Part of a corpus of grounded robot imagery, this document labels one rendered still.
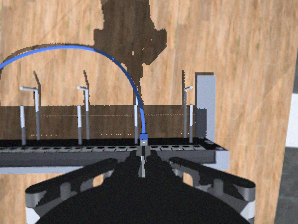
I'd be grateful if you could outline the blue patch cord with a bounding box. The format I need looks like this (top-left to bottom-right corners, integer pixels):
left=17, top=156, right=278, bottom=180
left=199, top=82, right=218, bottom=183
left=0, top=45, right=145, bottom=134

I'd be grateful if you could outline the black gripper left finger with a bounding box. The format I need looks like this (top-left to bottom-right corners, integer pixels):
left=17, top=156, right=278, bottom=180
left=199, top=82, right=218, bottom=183
left=25, top=146, right=144, bottom=224

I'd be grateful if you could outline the white and dark blue cable plug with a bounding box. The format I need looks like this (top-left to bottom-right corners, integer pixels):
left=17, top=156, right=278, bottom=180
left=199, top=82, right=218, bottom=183
left=140, top=133, right=148, bottom=146

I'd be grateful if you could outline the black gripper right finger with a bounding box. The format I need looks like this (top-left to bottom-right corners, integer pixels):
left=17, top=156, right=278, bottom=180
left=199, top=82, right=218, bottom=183
left=143, top=146, right=256, bottom=224

